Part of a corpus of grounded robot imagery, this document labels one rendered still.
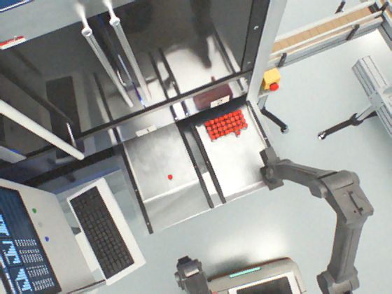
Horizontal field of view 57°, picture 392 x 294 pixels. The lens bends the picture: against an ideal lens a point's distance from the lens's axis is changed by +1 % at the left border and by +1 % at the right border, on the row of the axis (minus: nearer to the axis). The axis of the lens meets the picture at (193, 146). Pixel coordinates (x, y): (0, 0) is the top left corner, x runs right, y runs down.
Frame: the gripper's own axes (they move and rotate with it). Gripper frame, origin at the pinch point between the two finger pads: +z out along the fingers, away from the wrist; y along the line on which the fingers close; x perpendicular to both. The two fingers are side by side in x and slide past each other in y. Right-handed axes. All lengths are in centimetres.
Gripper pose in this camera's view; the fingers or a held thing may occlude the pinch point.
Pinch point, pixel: (268, 180)
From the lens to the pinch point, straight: 158.8
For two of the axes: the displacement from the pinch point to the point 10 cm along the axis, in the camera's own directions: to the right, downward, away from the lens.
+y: -3.6, -8.9, 2.6
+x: -9.3, 3.6, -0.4
